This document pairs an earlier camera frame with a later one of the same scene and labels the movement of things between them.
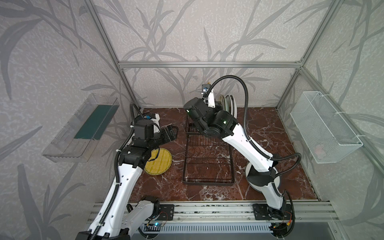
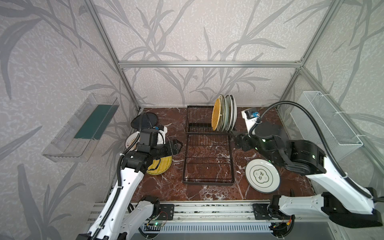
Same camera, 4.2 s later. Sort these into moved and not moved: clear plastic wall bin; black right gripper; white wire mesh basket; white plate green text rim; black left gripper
Moved: black left gripper; black right gripper
Not moved: white plate green text rim; white wire mesh basket; clear plastic wall bin
